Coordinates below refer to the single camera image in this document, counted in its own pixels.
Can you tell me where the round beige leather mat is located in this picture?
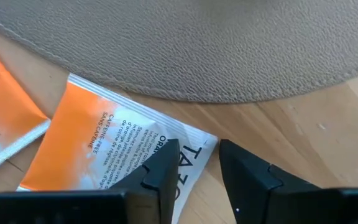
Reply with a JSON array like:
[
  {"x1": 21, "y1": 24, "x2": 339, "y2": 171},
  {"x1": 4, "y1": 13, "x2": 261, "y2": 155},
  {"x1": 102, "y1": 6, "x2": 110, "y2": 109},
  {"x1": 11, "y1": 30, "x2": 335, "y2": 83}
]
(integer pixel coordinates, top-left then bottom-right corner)
[{"x1": 0, "y1": 0, "x2": 358, "y2": 104}]

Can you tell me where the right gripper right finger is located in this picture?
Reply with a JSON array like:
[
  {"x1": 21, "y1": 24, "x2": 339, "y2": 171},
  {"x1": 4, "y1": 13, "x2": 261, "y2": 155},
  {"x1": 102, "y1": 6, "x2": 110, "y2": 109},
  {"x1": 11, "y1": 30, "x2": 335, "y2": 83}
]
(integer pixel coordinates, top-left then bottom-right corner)
[{"x1": 219, "y1": 139, "x2": 323, "y2": 224}]

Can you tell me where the orange white Tazo tea packet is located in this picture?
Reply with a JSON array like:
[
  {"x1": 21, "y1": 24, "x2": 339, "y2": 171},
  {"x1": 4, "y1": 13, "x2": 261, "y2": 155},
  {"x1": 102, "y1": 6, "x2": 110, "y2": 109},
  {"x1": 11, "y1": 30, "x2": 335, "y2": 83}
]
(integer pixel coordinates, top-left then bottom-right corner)
[
  {"x1": 16, "y1": 73, "x2": 219, "y2": 224},
  {"x1": 0, "y1": 36, "x2": 52, "y2": 181}
]

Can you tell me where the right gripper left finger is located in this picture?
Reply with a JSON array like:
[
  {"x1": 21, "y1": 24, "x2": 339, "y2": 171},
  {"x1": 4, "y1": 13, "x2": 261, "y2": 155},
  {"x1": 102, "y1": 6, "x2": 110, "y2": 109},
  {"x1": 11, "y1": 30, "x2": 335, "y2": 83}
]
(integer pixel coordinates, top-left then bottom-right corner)
[{"x1": 110, "y1": 138, "x2": 180, "y2": 224}]

